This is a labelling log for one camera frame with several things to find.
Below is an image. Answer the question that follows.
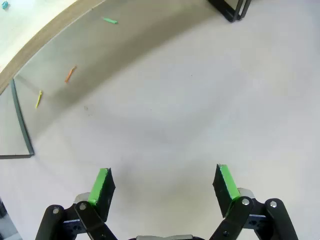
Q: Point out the green paper scrap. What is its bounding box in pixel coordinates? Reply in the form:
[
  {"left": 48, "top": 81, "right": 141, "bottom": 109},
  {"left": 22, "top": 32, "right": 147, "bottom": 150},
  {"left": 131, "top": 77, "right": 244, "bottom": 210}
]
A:
[{"left": 101, "top": 16, "right": 119, "bottom": 25}]

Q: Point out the yellow paper scrap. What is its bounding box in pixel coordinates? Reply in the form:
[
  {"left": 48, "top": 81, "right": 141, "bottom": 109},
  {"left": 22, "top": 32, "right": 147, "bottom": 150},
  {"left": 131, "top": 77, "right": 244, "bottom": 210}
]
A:
[{"left": 35, "top": 89, "right": 43, "bottom": 109}]

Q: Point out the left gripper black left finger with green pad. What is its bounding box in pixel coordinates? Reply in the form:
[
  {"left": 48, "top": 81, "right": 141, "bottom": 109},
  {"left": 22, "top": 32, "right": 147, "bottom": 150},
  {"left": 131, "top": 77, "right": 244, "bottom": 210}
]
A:
[{"left": 34, "top": 167, "right": 120, "bottom": 240}]

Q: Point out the orange paper scrap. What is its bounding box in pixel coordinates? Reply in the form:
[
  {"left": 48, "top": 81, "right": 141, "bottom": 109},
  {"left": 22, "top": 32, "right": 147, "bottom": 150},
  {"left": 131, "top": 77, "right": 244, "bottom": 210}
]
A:
[{"left": 64, "top": 65, "right": 78, "bottom": 83}]

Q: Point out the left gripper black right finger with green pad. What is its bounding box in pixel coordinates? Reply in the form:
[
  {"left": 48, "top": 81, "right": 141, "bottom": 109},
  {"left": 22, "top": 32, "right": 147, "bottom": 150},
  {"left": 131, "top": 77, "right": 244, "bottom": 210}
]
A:
[{"left": 208, "top": 163, "right": 300, "bottom": 240}]

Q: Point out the black-framed wooden two-tier shelf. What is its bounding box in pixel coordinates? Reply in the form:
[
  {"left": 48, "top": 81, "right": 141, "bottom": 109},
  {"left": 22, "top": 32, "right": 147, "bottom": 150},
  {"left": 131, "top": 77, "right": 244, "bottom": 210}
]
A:
[
  {"left": 0, "top": 0, "right": 239, "bottom": 160},
  {"left": 236, "top": 0, "right": 251, "bottom": 21}
]

